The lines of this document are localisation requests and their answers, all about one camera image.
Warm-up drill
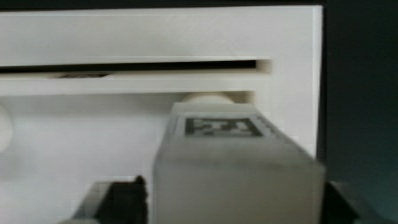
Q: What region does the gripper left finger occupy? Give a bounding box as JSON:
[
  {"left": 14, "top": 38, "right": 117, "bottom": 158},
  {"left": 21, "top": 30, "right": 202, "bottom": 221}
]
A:
[{"left": 64, "top": 176, "right": 149, "bottom": 224}]

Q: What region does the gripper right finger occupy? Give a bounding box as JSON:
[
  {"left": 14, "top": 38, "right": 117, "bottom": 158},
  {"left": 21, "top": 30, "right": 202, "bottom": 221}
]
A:
[{"left": 322, "top": 181, "right": 378, "bottom": 224}]

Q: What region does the white leg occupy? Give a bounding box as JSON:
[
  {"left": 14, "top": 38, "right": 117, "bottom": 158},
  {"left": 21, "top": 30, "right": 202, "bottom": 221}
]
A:
[{"left": 151, "top": 93, "right": 325, "bottom": 224}]

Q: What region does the white square table top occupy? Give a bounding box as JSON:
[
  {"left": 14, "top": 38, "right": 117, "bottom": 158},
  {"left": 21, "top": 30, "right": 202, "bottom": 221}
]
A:
[{"left": 0, "top": 75, "right": 325, "bottom": 224}]

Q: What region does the white U-shaped fence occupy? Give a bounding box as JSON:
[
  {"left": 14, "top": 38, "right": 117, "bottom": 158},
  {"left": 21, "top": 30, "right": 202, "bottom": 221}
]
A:
[{"left": 0, "top": 6, "right": 322, "bottom": 85}]

